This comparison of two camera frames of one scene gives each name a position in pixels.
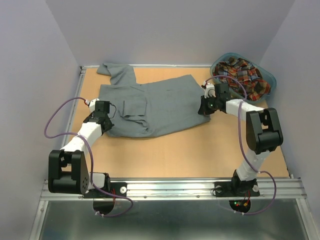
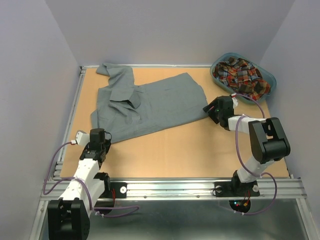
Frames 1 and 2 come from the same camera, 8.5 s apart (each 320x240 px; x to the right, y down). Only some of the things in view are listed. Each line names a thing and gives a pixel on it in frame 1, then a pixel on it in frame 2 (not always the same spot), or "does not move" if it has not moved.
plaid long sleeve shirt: (242, 77) does not move
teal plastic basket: (247, 80) does not move
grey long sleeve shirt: (149, 106) does not move
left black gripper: (110, 125) → (107, 144)
